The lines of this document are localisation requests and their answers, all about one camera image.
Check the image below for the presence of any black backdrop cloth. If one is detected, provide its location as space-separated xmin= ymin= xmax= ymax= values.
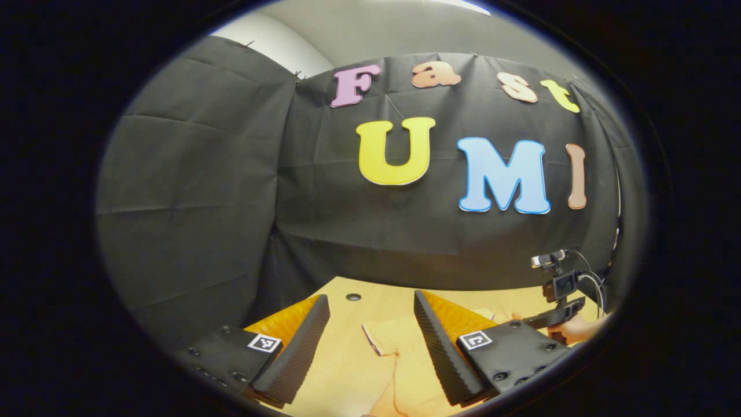
xmin=96 ymin=35 xmax=646 ymax=348

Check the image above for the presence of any white ceiling light panel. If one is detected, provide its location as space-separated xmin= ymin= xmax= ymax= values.
xmin=425 ymin=0 xmax=493 ymax=15

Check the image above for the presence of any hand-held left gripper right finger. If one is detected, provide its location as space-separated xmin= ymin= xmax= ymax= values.
xmin=413 ymin=290 xmax=574 ymax=408

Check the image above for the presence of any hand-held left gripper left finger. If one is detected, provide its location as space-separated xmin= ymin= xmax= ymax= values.
xmin=177 ymin=294 xmax=331 ymax=406

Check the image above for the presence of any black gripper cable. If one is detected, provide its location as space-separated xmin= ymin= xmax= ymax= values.
xmin=564 ymin=249 xmax=607 ymax=318

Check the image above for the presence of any orange polo T-shirt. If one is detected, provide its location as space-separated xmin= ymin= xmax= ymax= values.
xmin=362 ymin=309 xmax=524 ymax=417

